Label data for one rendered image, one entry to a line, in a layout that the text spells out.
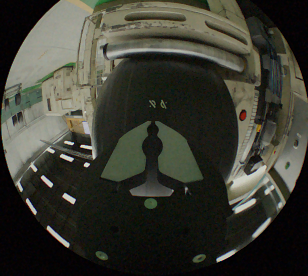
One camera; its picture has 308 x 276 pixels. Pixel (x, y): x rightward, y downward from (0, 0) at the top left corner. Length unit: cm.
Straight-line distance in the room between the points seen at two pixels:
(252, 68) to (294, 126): 34
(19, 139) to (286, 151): 1202
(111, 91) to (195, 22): 21
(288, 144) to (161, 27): 59
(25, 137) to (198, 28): 1176
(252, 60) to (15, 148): 1180
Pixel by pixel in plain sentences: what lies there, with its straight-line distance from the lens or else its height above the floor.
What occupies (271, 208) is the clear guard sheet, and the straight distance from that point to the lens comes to 65.
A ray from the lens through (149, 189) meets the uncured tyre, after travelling 17.
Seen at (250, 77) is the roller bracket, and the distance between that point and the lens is 30.
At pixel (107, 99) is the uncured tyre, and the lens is 17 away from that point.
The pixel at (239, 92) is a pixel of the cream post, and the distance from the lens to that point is 40.
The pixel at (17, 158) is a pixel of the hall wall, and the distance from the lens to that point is 1180.
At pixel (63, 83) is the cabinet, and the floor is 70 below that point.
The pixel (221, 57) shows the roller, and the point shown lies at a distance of 27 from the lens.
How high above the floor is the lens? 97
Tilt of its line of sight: 21 degrees up
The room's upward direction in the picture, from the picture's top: 179 degrees counter-clockwise
